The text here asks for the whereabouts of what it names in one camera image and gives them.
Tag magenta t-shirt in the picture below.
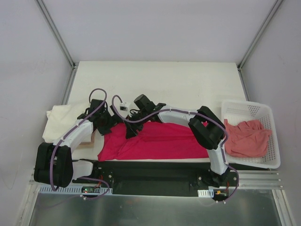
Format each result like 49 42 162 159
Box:
98 121 208 161

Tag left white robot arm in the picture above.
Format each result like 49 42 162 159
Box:
33 99 122 190

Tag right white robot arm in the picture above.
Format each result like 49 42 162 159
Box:
124 94 229 186

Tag white plastic basket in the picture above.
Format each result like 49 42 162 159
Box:
221 100 281 169

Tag salmon pink t-shirt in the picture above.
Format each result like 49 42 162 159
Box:
224 119 272 158

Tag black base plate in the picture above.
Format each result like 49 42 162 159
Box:
73 161 238 197

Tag left white cable duct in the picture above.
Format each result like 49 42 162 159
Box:
40 185 113 195

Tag white cable duct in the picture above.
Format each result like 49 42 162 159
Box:
198 189 214 198
40 185 113 195

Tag right white cable duct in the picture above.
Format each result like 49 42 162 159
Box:
198 189 214 198

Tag right aluminium frame post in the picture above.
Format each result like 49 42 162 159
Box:
237 0 285 70

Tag aluminium frame post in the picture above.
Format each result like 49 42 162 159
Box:
35 0 76 69
237 0 285 70

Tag left aluminium frame post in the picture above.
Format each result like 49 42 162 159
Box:
35 0 76 69

